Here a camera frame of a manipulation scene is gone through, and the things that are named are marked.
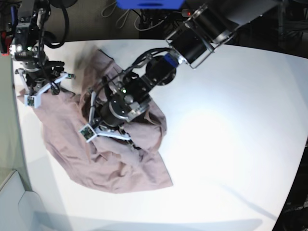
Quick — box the black power strip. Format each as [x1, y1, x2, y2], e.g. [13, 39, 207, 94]
[181, 9, 195, 18]

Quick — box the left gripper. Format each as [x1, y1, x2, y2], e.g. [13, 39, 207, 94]
[88, 91, 149, 144]

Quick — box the blue plastic bin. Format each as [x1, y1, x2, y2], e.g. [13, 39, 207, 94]
[116, 0, 184, 10]

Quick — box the red black clamp tool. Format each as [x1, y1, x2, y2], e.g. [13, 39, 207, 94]
[0, 30, 13, 56]

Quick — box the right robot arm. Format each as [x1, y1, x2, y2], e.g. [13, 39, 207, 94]
[10, 0, 75, 96]

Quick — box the grey chair seat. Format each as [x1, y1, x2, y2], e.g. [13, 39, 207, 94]
[0, 170, 72, 231]

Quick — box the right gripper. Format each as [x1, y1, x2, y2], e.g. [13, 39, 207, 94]
[15, 61, 75, 96]

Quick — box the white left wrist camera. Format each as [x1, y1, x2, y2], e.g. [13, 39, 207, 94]
[79, 124, 97, 143]

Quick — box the mauve t-shirt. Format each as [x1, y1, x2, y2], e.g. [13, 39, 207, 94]
[33, 50, 173, 193]

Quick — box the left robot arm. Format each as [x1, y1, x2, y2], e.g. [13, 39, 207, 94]
[80, 0, 277, 141]

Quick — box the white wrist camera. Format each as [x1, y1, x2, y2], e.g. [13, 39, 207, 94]
[24, 95, 41, 108]
[79, 124, 97, 143]

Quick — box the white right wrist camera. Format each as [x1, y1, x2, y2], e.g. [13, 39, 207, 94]
[24, 95, 41, 108]

